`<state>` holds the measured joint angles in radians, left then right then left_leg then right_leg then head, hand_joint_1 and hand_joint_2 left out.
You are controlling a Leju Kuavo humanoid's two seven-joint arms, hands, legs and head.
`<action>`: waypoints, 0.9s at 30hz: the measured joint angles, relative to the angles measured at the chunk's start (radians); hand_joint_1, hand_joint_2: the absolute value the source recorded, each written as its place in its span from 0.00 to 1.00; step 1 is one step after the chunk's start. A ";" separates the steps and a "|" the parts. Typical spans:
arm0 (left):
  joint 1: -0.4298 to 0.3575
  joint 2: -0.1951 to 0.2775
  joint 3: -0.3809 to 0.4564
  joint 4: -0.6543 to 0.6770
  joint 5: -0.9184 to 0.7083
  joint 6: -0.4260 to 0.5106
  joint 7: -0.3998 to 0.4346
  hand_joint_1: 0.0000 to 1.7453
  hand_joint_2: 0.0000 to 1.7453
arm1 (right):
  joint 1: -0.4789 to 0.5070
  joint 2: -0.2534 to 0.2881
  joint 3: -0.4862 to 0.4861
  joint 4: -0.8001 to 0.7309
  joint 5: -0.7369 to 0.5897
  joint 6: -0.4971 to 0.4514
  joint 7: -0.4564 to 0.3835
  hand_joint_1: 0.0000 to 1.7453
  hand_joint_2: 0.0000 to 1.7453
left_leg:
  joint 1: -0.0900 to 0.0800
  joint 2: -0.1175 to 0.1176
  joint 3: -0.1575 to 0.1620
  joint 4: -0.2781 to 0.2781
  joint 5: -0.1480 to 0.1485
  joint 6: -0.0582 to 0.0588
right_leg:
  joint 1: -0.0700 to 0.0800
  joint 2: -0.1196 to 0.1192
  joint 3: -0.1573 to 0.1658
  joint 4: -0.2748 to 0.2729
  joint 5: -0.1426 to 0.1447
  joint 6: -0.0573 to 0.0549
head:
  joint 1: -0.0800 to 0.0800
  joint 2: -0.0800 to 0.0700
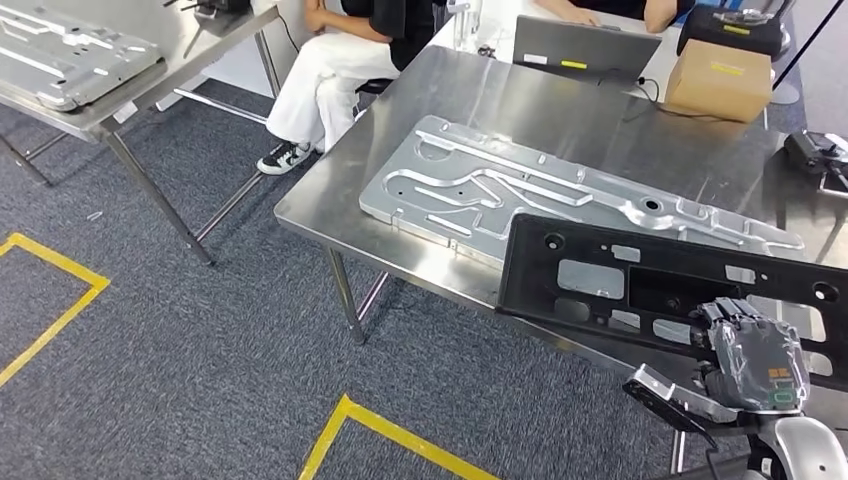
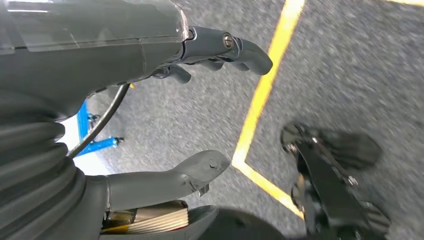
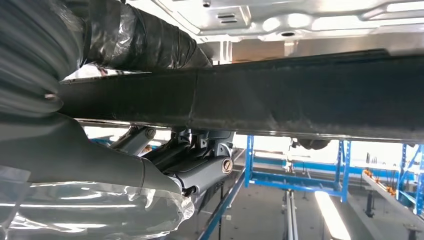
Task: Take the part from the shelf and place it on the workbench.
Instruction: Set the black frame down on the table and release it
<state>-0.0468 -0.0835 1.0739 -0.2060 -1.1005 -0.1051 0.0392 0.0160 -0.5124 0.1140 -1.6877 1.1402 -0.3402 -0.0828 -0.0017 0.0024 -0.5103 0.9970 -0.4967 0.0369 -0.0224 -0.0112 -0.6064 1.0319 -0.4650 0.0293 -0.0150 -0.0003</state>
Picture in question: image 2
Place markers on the robot's grey left hand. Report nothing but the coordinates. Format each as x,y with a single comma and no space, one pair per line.
82,56

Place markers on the blue metal shelf cart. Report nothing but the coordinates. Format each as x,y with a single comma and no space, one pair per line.
99,144

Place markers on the robot's ribbed left arm sleeve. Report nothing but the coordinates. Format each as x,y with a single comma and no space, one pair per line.
30,172

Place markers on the yellow floor tape square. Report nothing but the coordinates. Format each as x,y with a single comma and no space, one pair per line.
265,86

